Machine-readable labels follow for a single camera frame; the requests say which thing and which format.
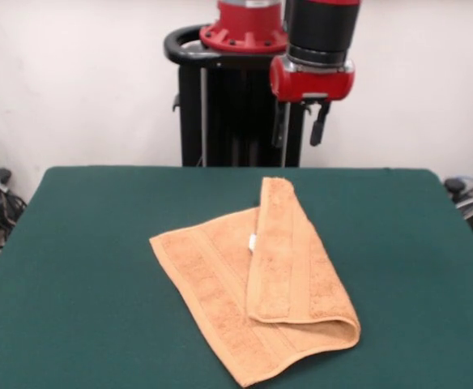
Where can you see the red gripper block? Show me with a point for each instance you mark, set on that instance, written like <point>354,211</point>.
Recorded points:
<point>313,83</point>

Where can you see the tan terry towel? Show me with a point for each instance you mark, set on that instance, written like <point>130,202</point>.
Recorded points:
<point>236,291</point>

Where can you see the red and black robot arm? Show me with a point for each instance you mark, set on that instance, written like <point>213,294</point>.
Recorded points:
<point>321,28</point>

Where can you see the grey round stand base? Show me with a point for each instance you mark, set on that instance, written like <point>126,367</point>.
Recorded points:
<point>469,204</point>

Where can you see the dark green table cloth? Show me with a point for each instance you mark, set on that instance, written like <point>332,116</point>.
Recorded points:
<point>78,263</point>

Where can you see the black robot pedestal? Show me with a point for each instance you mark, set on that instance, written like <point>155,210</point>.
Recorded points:
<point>228,113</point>

